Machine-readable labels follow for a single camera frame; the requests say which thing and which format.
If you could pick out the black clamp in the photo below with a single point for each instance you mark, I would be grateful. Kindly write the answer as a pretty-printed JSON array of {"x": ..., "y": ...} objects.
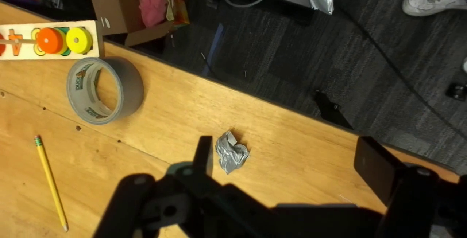
[{"x": 330, "y": 110}]

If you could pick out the wooden stacking toy board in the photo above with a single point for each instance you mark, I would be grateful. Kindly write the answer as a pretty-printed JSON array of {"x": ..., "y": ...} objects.
[{"x": 22, "y": 53}]

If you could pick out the cardboard box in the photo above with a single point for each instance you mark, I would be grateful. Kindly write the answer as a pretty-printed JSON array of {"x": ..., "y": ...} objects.
[{"x": 113, "y": 1}]

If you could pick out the yellow pencil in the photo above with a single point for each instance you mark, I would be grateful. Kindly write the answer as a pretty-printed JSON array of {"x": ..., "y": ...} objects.
[{"x": 50, "y": 179}]

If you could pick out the grey duct tape roll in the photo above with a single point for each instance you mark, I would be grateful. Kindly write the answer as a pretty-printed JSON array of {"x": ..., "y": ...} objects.
[{"x": 129, "y": 85}]

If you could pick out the pink cloth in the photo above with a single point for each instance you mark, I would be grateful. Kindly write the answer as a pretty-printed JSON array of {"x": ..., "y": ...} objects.
[{"x": 152, "y": 4}]

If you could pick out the crumpled silver foil ball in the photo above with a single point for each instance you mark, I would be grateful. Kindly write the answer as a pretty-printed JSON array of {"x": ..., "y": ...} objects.
[{"x": 230, "y": 154}]

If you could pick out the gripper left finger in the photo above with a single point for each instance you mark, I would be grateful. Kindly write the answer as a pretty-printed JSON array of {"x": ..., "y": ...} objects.
[{"x": 182, "y": 190}]

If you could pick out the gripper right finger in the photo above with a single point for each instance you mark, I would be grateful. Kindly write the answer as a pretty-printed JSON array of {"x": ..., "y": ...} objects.
[{"x": 408, "y": 194}]

